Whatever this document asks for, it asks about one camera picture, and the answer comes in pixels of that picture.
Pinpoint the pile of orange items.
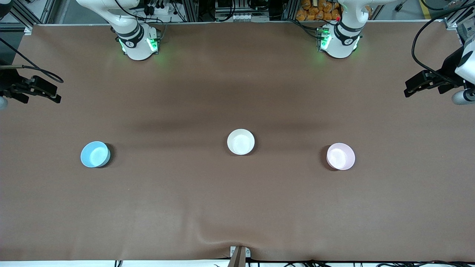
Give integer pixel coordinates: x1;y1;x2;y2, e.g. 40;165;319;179
296;0;341;21

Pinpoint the grey striped object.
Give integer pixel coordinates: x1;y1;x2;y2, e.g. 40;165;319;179
458;17;475;44

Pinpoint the pink bowl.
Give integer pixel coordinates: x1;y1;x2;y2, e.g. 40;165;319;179
327;143;356;171

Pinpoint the aluminium frame strut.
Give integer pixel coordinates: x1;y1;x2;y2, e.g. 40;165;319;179
443;6;469;31
7;4;35;36

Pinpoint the white bowl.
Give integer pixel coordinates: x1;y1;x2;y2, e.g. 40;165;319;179
227;129;255;155

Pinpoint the white power strip with plugs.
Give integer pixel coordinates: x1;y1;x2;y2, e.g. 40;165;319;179
143;0;172;17

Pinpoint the metal mount bracket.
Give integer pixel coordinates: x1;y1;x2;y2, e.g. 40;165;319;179
229;245;251;267

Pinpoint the blue bowl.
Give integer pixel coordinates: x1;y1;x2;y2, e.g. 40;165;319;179
81;141;111;168

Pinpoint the brown table mat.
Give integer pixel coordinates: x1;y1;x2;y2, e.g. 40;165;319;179
0;22;475;262

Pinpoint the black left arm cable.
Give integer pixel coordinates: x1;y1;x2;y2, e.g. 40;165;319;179
411;2;475;78

